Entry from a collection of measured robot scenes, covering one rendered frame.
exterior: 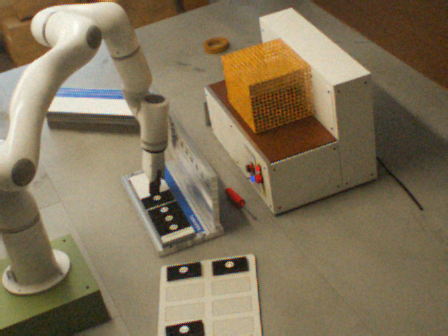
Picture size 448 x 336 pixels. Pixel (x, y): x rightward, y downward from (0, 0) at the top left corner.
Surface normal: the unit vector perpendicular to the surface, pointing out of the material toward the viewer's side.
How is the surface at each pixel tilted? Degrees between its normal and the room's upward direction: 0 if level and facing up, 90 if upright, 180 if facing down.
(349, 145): 90
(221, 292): 0
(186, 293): 0
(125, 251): 0
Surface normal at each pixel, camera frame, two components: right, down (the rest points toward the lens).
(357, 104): 0.35, 0.49
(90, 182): -0.15, -0.81
